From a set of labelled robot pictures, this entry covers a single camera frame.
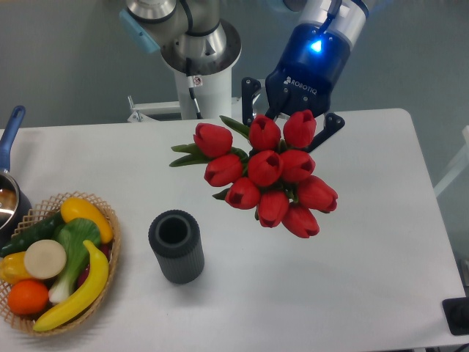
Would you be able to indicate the red tulip bouquet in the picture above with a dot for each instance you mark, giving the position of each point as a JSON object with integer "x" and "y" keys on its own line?
{"x": 265, "y": 168}

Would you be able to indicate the white frame at right edge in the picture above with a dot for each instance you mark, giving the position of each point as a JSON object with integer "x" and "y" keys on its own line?
{"x": 455, "y": 166}

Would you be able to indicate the dark grey ribbed vase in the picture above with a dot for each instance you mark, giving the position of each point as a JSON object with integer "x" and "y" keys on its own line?
{"x": 174, "y": 236}

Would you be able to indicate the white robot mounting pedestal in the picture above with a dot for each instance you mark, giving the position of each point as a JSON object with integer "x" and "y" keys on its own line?
{"x": 198, "y": 96}

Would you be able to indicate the beige round mushroom slice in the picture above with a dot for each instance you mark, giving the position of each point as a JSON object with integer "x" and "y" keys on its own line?
{"x": 45, "y": 259}

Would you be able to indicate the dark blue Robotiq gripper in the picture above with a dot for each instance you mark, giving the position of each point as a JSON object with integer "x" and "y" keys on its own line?
{"x": 304, "y": 78}

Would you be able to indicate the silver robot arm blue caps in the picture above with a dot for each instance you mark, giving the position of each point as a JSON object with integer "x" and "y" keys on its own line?
{"x": 201, "y": 48}

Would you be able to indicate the yellow banana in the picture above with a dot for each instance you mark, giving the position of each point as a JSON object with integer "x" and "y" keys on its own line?
{"x": 81, "y": 299}

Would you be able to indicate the green cucumber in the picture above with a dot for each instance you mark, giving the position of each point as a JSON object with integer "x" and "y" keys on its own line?
{"x": 42, "y": 230}

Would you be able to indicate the black device at table edge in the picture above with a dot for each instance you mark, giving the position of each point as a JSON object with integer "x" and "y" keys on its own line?
{"x": 456, "y": 312}

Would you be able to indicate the green bok choy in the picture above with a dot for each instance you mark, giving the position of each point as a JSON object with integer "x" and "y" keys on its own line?
{"x": 71, "y": 236}

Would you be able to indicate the blue handled saucepan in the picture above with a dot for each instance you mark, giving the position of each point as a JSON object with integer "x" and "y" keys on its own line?
{"x": 14, "y": 203}

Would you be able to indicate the woven wicker basket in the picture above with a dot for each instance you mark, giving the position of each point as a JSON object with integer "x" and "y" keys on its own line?
{"x": 47, "y": 208}

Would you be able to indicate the yellow squash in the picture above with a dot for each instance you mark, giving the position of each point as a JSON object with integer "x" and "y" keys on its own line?
{"x": 78, "y": 208}

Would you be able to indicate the yellow bell pepper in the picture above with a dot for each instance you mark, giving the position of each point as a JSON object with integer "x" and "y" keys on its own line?
{"x": 13, "y": 269}

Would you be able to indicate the orange fruit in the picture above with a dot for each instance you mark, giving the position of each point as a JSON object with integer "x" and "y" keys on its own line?
{"x": 28, "y": 297}

